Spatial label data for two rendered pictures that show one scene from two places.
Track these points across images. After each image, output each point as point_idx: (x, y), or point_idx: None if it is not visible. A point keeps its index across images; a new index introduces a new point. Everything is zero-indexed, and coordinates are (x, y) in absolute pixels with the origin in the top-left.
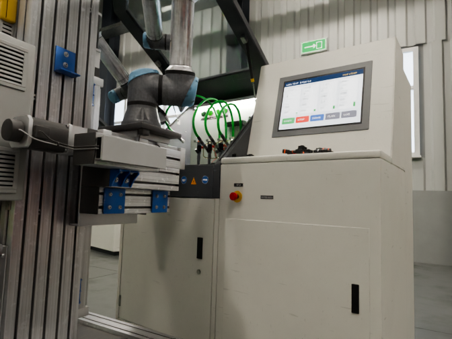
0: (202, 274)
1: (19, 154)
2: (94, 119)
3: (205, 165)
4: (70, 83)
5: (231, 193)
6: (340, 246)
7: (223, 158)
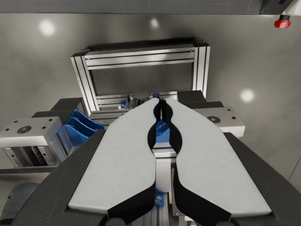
0: None
1: (178, 218)
2: (148, 225)
3: (232, 14)
4: None
5: (282, 28)
6: None
7: (300, 15)
